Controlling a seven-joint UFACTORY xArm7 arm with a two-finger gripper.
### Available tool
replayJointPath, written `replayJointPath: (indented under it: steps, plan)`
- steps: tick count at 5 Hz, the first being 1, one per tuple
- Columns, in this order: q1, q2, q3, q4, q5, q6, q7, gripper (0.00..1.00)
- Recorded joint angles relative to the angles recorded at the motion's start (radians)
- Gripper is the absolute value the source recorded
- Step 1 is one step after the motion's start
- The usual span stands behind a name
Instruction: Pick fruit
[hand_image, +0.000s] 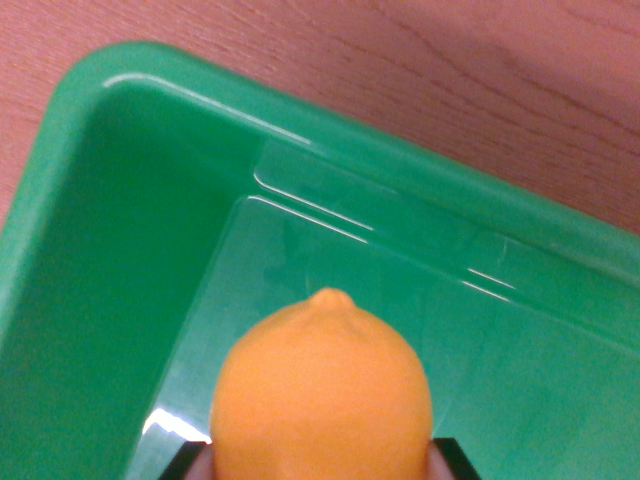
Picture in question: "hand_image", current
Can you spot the green plastic bin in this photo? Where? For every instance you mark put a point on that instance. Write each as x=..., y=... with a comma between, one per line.
x=125, y=250

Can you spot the yellow lemon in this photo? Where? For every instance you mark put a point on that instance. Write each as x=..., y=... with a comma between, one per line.
x=320, y=395

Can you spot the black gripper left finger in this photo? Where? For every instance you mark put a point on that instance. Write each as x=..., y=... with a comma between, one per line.
x=187, y=462

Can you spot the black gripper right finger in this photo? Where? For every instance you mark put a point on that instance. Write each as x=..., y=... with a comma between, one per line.
x=450, y=460

